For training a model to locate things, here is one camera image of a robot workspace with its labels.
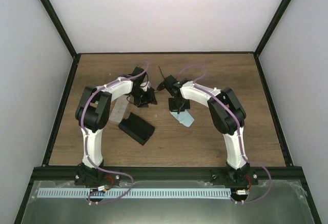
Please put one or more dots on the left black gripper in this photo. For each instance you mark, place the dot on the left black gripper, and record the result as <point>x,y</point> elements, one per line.
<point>149,99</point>

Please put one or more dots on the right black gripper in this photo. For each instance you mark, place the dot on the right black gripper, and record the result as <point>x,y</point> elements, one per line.
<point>172,108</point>

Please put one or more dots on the light blue cloth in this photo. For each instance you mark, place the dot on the light blue cloth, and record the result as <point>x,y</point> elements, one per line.
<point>184,118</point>

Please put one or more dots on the grey glasses case green lining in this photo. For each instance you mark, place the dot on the grey glasses case green lining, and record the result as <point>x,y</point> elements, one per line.
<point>119,110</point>

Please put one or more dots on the black geometric glasses case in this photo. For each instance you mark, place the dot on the black geometric glasses case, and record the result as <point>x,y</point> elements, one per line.
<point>137,128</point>

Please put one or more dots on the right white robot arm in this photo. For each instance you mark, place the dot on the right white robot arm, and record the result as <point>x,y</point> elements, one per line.
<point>226,112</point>

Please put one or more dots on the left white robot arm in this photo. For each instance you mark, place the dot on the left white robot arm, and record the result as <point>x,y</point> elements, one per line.
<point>93,110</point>

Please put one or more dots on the grey metal front plate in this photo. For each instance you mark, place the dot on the grey metal front plate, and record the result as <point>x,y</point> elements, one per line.
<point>279,201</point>

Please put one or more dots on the white slotted cable duct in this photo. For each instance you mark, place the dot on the white slotted cable duct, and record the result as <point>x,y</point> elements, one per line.
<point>215,193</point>

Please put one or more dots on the black aluminium frame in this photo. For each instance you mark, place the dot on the black aluminium frame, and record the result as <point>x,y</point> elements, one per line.
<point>47,172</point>

